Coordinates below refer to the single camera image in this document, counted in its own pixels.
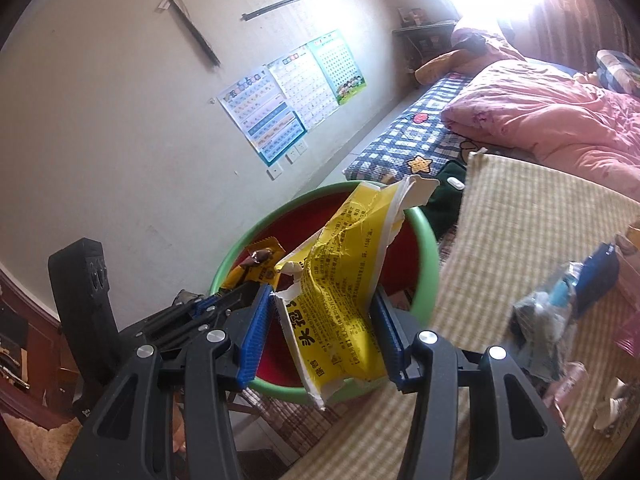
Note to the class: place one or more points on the orange pillow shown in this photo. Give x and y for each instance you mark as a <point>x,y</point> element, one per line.
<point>437,66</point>

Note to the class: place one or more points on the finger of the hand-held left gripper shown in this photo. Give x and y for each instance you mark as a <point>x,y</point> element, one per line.
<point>206,304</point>
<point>200,329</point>

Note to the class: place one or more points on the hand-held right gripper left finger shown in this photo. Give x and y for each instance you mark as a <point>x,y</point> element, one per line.
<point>254,340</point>

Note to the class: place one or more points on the wooden furniture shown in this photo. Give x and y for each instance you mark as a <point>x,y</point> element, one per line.
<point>30,350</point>

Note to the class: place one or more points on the white chart wall poster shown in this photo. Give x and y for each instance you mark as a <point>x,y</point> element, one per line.
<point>302,85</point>

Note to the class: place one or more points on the pink quilt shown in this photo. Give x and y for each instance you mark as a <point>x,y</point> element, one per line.
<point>540,110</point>

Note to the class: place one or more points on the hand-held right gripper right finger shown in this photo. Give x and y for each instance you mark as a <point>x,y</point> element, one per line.
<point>387,340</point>

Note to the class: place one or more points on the clear plastic wrapper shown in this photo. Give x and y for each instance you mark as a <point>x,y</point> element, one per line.
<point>542,320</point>

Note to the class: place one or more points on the black stick on wall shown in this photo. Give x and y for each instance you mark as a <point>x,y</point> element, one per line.
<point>192,32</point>

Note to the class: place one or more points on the orange snack packet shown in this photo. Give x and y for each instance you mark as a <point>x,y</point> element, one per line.
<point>260,270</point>

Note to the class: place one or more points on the green basin with red inside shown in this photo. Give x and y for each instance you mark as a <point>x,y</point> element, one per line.
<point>280,222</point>

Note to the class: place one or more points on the green-bordered wall poster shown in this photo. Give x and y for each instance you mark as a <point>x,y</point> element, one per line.
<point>337,65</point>

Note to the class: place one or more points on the dark green cloth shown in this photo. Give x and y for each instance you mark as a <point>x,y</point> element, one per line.
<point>445,205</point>

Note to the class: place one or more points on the torn yellow wrapper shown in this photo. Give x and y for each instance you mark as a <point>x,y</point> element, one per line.
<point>340,280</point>

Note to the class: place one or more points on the blue-bordered wall poster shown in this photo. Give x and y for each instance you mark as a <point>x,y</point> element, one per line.
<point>260,115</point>

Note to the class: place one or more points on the dark blue packet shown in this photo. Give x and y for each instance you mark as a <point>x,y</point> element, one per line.
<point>597,280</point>

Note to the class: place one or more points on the blue plaid bed sheet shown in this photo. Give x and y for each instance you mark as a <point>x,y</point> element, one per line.
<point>405,130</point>

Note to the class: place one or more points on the pink bottle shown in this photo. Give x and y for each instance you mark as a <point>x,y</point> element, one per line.
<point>567,385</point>

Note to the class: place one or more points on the white crumpled paper scrap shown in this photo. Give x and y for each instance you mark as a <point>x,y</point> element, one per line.
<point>612,405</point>

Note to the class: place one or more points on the black wall bar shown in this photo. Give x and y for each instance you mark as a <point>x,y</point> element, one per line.
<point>272,5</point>

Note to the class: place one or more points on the blue floral cushion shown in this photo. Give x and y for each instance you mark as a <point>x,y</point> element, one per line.
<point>620,70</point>

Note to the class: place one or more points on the striped curtain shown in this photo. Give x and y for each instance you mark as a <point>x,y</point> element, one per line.
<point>580,15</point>

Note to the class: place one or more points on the white wall socket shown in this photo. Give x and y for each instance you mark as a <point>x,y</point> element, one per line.
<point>301,146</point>
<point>275,173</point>

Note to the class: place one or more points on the dark wooden shelf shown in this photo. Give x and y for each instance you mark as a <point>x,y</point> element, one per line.
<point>425,35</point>

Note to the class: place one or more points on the small white object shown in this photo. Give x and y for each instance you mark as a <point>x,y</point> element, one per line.
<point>455,183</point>

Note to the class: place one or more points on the pink pillow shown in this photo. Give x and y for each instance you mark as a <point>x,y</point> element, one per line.
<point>480,37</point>

